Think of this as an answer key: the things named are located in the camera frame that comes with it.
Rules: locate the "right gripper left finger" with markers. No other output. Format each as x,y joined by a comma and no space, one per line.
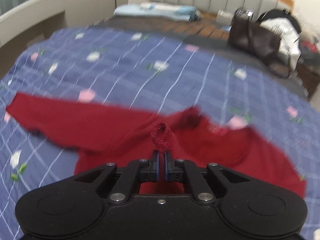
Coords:
149,168

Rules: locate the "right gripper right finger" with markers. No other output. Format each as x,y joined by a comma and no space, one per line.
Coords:
173,168

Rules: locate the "red long-sleeve shirt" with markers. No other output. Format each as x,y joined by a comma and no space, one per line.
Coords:
101,134

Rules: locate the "blue floral plaid quilt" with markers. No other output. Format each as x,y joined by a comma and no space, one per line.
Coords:
153,72

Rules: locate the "brown woven bed mat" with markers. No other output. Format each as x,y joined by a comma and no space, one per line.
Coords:
206,27

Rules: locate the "dark brown leather handbag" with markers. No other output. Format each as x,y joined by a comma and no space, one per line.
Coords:
260,42

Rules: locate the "white and black bag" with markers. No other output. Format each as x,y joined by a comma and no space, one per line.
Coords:
282,23

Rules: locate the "beige wardrobe cabinet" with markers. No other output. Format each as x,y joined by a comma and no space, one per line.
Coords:
36,20

